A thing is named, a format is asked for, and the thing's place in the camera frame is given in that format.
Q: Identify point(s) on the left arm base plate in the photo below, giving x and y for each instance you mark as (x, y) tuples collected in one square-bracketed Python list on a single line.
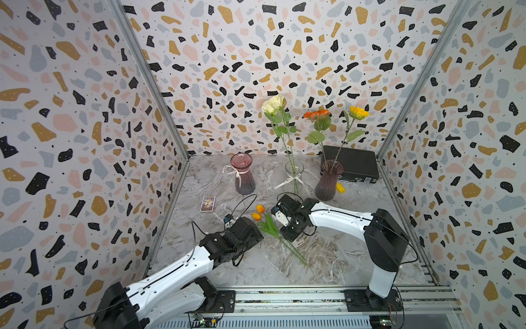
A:
[(222, 301)]

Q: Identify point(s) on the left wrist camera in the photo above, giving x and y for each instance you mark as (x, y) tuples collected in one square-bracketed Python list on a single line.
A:
[(229, 221)]

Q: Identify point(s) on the black case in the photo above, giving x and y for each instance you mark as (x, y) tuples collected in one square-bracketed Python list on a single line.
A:
[(359, 166)]

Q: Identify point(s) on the red glass vase with ribbon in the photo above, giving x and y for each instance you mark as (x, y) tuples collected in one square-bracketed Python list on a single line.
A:
[(240, 166)]

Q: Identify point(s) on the purple glass vase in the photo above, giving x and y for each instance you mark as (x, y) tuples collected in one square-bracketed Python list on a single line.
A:
[(331, 172)]

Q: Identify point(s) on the yellow sunflower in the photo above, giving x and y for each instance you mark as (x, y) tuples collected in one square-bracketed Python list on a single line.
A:
[(353, 115)]

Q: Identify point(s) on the playing card box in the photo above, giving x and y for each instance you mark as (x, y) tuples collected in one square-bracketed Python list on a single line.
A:
[(208, 204)]

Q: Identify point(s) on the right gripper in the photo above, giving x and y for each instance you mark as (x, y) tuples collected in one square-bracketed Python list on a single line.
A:
[(287, 236)]

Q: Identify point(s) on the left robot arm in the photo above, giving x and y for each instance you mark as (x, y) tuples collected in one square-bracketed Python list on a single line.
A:
[(182, 287)]

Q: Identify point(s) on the orange gerbera flower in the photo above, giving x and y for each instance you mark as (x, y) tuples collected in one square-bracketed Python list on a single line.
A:
[(321, 120)]

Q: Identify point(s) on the clear glass vase with ribbon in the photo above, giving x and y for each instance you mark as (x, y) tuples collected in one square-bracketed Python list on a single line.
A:
[(293, 181)]

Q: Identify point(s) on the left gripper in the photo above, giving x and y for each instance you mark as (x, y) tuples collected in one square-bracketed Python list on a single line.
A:
[(253, 239)]

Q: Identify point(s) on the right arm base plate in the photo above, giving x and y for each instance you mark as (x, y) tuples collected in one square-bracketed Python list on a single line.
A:
[(363, 300)]

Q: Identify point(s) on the small yellow block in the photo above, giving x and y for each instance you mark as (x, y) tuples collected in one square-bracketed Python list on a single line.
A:
[(340, 188)]

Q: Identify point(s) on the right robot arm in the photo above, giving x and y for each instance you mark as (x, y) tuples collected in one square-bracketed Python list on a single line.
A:
[(386, 241)]

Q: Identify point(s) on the aluminium front rail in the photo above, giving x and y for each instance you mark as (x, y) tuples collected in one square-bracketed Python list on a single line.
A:
[(325, 307)]

